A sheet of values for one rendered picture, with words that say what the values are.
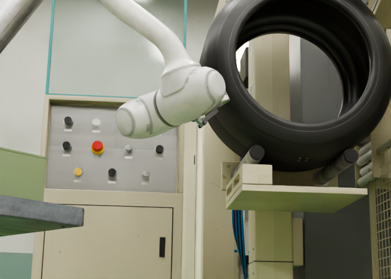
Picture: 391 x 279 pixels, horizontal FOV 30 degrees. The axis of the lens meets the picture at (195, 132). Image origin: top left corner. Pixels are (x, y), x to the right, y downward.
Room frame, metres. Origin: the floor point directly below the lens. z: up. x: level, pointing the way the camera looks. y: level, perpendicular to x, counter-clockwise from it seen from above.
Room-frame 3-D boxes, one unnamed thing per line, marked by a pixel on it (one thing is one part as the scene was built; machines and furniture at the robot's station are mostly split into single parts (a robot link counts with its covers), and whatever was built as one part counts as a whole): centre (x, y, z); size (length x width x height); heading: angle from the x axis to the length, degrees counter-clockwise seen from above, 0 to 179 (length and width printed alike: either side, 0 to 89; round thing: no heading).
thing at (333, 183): (2.43, -0.29, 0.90); 0.40 x 0.03 x 0.10; 95
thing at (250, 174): (2.24, -0.16, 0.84); 0.36 x 0.09 x 0.06; 5
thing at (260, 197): (2.25, -0.30, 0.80); 0.37 x 0.36 x 0.02; 95
